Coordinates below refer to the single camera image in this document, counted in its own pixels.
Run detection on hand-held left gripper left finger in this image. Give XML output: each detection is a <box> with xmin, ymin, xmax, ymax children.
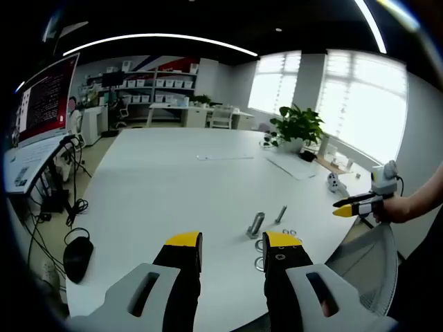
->
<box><xmin>67</xmin><ymin>230</ymin><xmax>204</xmax><ymax>332</ymax></box>

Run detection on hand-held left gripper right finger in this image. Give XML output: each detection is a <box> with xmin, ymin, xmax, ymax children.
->
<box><xmin>262</xmin><ymin>230</ymin><xmax>399</xmax><ymax>332</ymax></box>

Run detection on thick threaded steel stud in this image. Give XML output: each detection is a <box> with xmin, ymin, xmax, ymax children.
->
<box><xmin>245</xmin><ymin>211</ymin><xmax>266</xmax><ymax>239</ymax></box>

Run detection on person's right hand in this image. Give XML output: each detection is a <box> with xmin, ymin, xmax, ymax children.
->
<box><xmin>372</xmin><ymin>195</ymin><xmax>413</xmax><ymax>224</ymax></box>

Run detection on white handheld controller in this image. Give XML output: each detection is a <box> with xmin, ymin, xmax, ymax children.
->
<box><xmin>326</xmin><ymin>172</ymin><xmax>347</xmax><ymax>196</ymax></box>

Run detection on grey mesh office chair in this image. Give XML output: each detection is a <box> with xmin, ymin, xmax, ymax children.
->
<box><xmin>325</xmin><ymin>221</ymin><xmax>399</xmax><ymax>317</ymax></box>

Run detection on window with white blinds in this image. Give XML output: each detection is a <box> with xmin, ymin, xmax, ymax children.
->
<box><xmin>318</xmin><ymin>50</ymin><xmax>409</xmax><ymax>163</ymax></box>
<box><xmin>248</xmin><ymin>51</ymin><xmax>302</xmax><ymax>115</ymax></box>

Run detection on black computer mouse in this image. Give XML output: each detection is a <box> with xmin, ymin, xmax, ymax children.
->
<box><xmin>62</xmin><ymin>227</ymin><xmax>94</xmax><ymax>284</ymax></box>

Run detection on potted green plant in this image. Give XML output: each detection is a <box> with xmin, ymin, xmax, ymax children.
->
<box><xmin>269</xmin><ymin>103</ymin><xmax>326</xmax><ymax>153</ymax></box>

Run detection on black power box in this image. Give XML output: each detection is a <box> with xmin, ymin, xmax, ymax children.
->
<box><xmin>41</xmin><ymin>196</ymin><xmax>65</xmax><ymax>214</ymax></box>

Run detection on white slatted chair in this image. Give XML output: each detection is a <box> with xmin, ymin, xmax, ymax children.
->
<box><xmin>210</xmin><ymin>105</ymin><xmax>239</xmax><ymax>129</ymax></box>

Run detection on white ceiling light strip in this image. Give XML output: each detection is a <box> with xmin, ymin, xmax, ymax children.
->
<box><xmin>62</xmin><ymin>33</ymin><xmax>259</xmax><ymax>58</ymax></box>
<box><xmin>354</xmin><ymin>0</ymin><xmax>387</xmax><ymax>55</ymax></box>

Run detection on black laptop stand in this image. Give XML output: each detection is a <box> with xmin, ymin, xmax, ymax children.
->
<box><xmin>6</xmin><ymin>134</ymin><xmax>87</xmax><ymax>222</ymax></box>

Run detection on white low cabinet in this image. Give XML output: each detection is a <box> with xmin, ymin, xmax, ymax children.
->
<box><xmin>82</xmin><ymin>106</ymin><xmax>105</xmax><ymax>146</ymax></box>

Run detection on white background desk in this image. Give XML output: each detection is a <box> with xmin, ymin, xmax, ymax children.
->
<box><xmin>148</xmin><ymin>102</ymin><xmax>215</xmax><ymax>127</ymax></box>

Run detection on row of white storage bins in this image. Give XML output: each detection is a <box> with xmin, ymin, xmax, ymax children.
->
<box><xmin>126</xmin><ymin>60</ymin><xmax>199</xmax><ymax>104</ymax></box>

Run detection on black monitor on stand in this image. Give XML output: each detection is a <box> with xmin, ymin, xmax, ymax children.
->
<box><xmin>102</xmin><ymin>71</ymin><xmax>125</xmax><ymax>132</ymax></box>

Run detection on grey storage shelf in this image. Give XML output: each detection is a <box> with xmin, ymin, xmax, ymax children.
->
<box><xmin>86</xmin><ymin>64</ymin><xmax>200</xmax><ymax>104</ymax></box>

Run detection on black floor cables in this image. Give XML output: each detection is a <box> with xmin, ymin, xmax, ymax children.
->
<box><xmin>27</xmin><ymin>138</ymin><xmax>93</xmax><ymax>277</ymax></box>

